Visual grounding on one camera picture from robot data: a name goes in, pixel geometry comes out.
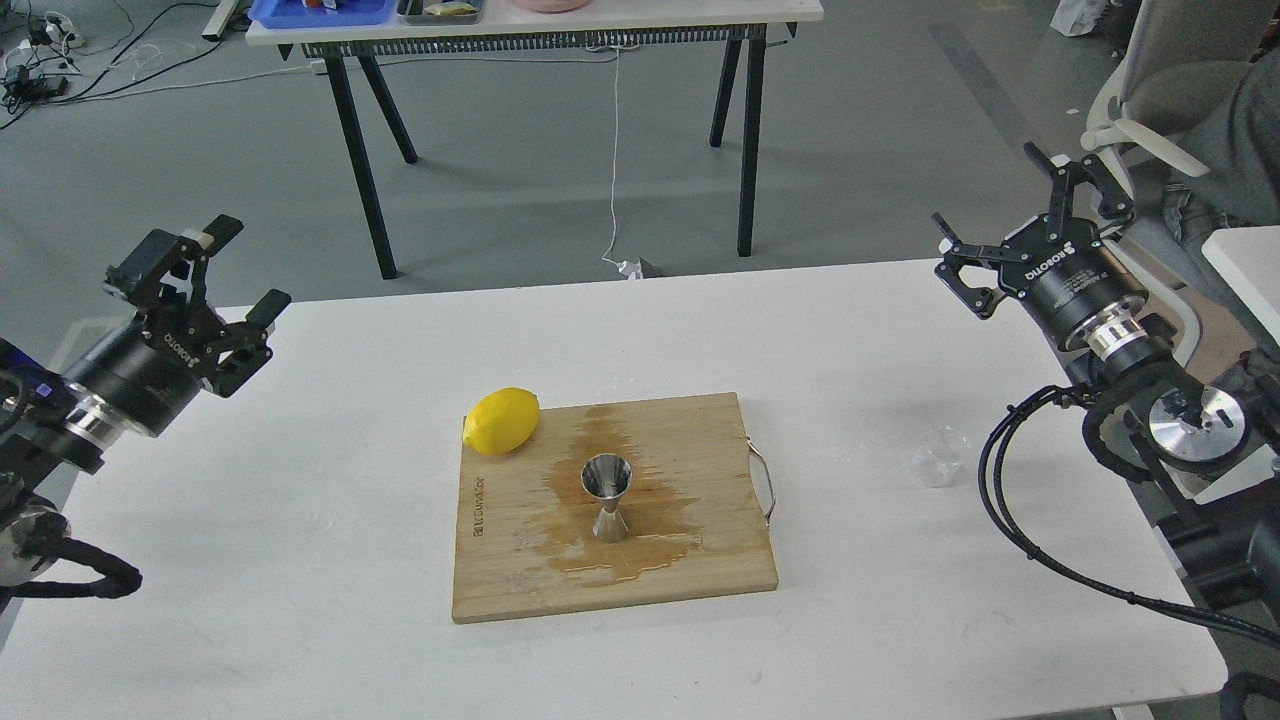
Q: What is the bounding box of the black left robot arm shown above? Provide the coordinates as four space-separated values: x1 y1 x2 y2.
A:
1 215 291 601

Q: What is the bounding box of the seated person in grey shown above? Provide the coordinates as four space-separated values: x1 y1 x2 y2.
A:
1162 50 1279 360

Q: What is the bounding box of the floor cables and power strip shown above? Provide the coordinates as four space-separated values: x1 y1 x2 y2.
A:
0 0 251 131

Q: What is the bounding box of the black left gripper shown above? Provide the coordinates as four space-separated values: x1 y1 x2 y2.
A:
65 215 292 436

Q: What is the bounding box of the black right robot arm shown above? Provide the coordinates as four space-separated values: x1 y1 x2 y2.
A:
934 142 1277 650

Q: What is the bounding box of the white office chair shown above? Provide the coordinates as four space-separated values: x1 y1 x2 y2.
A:
1080 0 1280 372

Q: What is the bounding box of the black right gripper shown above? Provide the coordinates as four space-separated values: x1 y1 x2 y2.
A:
931 141 1151 351

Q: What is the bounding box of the white hanging cable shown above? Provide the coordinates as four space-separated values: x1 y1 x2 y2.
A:
600 45 652 281

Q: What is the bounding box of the pink plate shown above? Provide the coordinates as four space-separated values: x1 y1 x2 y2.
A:
515 0 591 14

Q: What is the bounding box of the steel jigger measuring cup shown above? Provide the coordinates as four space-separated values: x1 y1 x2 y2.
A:
580 454 634 543

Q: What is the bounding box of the small clear glass cup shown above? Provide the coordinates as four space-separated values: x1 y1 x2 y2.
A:
910 425 970 489

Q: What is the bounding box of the yellow lemon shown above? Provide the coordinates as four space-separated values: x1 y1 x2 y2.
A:
462 387 540 456

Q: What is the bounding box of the blue plastic tray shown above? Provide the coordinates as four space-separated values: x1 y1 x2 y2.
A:
248 1 397 29

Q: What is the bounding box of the white table with black legs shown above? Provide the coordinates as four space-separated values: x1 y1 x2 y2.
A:
246 1 826 281

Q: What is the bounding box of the dark tray with yellow item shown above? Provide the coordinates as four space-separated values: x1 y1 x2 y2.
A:
396 0 485 27

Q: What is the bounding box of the wooden cutting board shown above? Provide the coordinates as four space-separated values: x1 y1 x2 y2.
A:
452 392 778 623

